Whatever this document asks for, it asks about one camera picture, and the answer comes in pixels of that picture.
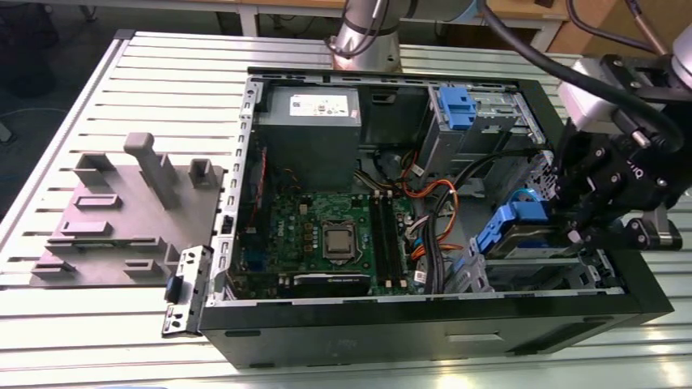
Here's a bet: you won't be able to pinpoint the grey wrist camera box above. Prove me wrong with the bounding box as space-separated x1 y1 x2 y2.
558 58 621 129

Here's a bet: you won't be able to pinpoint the orange wire bundle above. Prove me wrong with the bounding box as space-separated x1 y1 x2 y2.
403 177 467 260

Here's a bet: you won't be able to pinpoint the black silver side camera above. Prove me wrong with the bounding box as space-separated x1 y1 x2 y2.
621 210 685 249

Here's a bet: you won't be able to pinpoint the green motherboard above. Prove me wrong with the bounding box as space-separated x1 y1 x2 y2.
238 192 429 299

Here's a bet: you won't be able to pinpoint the grey power supply unit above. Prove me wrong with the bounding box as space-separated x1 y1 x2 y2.
254 85 363 194

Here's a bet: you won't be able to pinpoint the black open PC case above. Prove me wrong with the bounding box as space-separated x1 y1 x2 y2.
198 66 678 370

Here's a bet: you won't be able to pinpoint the CPU socket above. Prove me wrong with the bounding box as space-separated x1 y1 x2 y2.
322 220 359 267

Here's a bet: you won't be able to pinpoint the blue drive latch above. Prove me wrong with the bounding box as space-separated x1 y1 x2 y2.
441 87 478 130

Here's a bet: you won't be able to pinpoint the black wrist mount plate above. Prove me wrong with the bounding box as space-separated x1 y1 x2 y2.
599 53 678 100

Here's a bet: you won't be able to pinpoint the brown wooden cabinet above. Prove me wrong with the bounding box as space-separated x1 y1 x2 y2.
551 0 692 58

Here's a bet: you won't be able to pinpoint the black cable bundle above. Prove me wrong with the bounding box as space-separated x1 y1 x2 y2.
425 147 546 295

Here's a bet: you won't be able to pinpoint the metal optical drive cage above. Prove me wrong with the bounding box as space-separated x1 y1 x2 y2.
421 83 546 175

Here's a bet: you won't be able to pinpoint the metal disk bay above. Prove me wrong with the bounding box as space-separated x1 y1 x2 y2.
469 234 618 293

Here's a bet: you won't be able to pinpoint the yellow black power wires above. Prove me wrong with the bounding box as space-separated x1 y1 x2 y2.
354 168 405 194

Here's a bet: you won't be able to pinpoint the wooden desk white frame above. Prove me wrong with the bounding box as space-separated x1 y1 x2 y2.
238 0 575 52

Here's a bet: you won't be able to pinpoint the black graphics card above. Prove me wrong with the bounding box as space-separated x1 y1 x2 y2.
278 271 374 299

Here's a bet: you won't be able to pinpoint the silver CPU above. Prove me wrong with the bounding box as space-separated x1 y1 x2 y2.
326 230 354 256

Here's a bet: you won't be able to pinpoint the blue flat wire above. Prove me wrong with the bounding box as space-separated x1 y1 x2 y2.
507 180 547 207

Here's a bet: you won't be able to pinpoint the small blue bracket latch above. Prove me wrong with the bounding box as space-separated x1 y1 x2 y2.
165 277 186 303

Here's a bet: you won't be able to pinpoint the thick black hose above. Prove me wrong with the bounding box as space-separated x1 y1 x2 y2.
479 0 685 153

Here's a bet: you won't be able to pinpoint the black RAM slot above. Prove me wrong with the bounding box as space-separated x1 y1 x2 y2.
385 190 410 288
370 190 397 288

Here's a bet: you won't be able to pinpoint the grey parts rack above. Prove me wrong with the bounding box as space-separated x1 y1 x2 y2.
30 131 229 289

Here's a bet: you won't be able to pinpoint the hard disk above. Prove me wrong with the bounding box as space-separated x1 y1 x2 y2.
474 200 583 260

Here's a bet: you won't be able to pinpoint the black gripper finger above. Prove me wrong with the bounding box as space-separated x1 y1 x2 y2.
554 125 607 220
565 190 634 249

